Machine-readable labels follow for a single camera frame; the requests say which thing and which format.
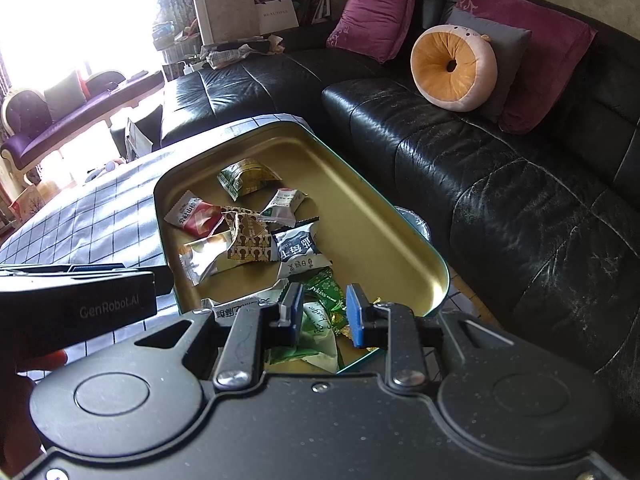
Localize crumpled cloth pile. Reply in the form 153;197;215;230
200;35;288;68

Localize person's left hand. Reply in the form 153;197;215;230
0;351;69;466

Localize white green snack packet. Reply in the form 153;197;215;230
257;187;307;226

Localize large bright window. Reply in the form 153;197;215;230
0;0;166;101

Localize dark green snack packet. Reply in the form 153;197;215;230
302;267;351;341

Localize round orange plush cushion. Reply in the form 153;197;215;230
410;24;498;113

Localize magenta cushion with swirl pattern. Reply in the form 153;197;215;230
457;0;598;135

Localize gold tin box teal outside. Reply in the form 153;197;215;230
152;121;451;376

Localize brown patterned snack packet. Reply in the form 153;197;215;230
222;210;273;262

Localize purple chaise longue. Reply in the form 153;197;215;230
0;69;166;181

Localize black round stool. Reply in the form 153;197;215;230
109;105;166;161

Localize black leather sofa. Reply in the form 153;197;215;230
160;0;640;411

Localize white paper bag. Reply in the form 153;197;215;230
257;0;300;36

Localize red white snack packet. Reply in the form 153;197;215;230
164;190;223;238

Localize cluttered side shelf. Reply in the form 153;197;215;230
150;20;201;81

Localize paper gift bag tree print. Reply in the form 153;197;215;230
12;182;56;221

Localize black white snack packet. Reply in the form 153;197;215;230
270;217;333;281

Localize spiral desk calendar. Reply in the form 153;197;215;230
124;117;153;163

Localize orange silver snack packet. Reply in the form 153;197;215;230
178;232;236;286

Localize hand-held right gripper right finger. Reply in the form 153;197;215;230
345;282;518;394

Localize blue checked cloth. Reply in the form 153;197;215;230
0;112;313;391

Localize leaning picture frames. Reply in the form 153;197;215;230
299;0;333;26

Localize plain magenta cushion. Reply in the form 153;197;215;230
326;0;425;65

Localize grey cushion on chaise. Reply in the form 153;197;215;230
44;71;83;122

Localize light green snack packet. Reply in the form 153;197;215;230
265;300;343;373

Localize green gold snack packet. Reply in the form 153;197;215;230
216;158;283;202

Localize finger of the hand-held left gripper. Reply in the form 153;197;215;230
0;261;127;277
152;265;174;297

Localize grey square cushion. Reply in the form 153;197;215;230
442;6;533;123

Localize silver foil packet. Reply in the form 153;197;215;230
395;206;431;241

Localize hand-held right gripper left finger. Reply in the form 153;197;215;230
107;281;306;394

